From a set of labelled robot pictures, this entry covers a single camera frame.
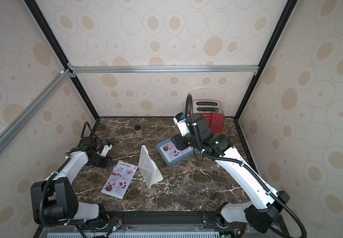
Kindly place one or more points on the red polka dot toaster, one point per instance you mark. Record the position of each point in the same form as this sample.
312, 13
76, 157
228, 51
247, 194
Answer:
213, 113

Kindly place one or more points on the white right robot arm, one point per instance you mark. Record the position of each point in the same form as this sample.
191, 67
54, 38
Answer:
266, 203

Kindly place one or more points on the blue-grey plastic tray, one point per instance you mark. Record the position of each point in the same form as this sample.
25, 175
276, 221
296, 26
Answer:
174, 162

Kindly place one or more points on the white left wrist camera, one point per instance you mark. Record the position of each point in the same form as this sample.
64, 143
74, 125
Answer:
105, 148

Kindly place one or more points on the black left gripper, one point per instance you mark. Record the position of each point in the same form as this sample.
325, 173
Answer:
107, 163

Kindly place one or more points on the black vertical frame post left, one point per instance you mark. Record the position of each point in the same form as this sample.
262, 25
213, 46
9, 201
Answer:
38, 16

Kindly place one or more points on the black vertical frame post right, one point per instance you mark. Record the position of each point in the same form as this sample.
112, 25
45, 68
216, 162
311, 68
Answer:
276, 34

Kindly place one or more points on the old menu sheet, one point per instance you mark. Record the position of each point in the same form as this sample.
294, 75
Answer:
119, 180

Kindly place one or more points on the spice jar with black lid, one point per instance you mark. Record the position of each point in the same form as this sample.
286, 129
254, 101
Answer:
138, 130

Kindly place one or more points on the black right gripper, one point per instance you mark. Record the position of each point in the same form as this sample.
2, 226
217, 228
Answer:
179, 143

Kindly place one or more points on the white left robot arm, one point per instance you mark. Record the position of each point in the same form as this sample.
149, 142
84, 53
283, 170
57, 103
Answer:
54, 202

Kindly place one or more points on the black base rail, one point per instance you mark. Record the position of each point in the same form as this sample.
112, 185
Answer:
206, 224

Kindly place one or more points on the new special menu sheet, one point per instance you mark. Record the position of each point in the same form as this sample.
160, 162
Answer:
172, 154

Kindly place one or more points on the aluminium crossbar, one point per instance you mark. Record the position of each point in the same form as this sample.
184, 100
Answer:
165, 69
27, 114

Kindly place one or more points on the aluminium crossbar back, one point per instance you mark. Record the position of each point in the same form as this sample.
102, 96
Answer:
165, 69

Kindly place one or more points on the black vertical frame post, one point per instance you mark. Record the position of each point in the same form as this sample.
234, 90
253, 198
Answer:
276, 34
38, 16

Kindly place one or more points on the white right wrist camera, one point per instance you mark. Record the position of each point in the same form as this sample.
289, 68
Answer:
183, 123

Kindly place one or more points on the aluminium crossbar left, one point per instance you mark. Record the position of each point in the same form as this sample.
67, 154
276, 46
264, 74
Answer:
27, 114

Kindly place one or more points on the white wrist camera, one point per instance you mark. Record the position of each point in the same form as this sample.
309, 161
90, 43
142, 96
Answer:
105, 148
183, 123

